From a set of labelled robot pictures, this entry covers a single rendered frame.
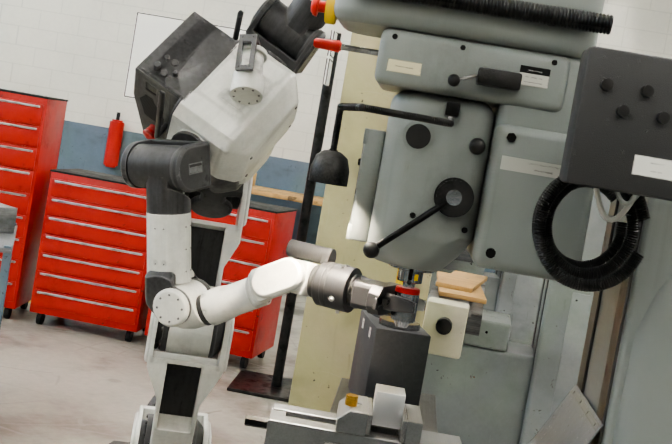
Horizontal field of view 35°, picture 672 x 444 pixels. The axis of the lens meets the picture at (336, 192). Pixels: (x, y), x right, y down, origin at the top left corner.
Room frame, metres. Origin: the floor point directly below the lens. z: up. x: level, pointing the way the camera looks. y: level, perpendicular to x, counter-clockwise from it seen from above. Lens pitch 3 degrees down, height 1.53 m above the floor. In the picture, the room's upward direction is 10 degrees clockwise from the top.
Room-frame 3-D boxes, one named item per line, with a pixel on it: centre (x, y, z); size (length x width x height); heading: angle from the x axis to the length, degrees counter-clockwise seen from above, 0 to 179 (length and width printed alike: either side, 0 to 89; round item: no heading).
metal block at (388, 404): (1.86, -0.15, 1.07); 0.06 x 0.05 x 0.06; 179
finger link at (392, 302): (1.96, -0.15, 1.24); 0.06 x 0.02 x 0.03; 65
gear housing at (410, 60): (1.98, -0.21, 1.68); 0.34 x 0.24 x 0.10; 86
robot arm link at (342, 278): (2.02, -0.08, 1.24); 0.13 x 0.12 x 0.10; 155
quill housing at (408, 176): (1.98, -0.17, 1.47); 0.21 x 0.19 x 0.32; 176
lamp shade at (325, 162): (1.94, 0.02, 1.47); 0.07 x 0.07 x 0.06
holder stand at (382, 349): (2.33, -0.18, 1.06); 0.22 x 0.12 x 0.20; 7
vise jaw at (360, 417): (1.86, -0.10, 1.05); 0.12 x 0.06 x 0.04; 179
